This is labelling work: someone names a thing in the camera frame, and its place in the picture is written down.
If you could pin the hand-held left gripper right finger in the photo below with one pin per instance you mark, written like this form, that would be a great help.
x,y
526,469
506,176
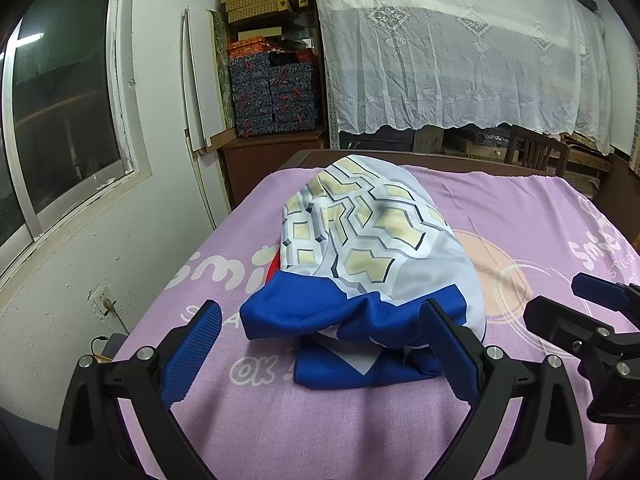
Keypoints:
x,y
450,350

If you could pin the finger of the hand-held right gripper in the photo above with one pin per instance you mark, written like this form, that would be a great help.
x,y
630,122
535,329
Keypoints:
x,y
560,325
595,290

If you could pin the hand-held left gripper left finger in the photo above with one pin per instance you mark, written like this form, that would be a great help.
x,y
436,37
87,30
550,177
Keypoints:
x,y
195,350

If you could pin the blue white red hooded jacket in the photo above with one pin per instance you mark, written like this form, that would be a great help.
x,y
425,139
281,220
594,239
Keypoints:
x,y
360,220

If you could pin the pink printed blanket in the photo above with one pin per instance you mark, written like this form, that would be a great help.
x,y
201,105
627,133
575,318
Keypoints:
x,y
250,435

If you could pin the dark wooden chair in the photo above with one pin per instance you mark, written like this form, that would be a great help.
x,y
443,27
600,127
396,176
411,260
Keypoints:
x,y
537,150

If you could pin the wooden cabinet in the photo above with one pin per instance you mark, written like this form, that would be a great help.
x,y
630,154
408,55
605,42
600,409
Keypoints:
x,y
260,165

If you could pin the white board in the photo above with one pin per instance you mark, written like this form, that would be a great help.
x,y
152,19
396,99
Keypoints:
x,y
200,85

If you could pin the stack of blue patterned boxes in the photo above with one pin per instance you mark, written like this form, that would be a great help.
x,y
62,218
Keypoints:
x,y
270,95

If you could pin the white lace cloth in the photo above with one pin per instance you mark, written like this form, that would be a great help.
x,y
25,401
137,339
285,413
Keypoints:
x,y
450,60

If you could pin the white framed window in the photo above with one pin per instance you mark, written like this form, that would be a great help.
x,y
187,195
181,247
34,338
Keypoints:
x,y
65,110

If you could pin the green patterned board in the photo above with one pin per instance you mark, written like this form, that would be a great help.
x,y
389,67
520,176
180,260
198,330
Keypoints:
x,y
222,70

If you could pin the stack of orange boxes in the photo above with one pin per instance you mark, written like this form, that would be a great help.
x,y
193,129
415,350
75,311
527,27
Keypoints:
x,y
250,47

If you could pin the wooden shelf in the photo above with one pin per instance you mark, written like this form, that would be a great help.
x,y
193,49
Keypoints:
x,y
300,35

